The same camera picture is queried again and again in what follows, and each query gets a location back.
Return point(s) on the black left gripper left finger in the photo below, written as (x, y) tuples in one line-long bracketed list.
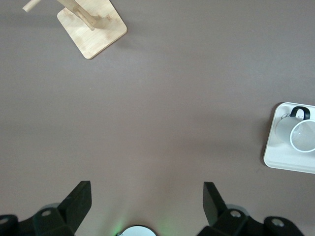
[(73, 209)]

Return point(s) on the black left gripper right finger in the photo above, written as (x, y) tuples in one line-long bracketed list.
[(216, 209)]

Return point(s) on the wooden cup rack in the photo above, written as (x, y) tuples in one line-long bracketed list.
[(98, 37)]

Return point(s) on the cream rectangular tray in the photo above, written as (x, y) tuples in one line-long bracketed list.
[(273, 155)]

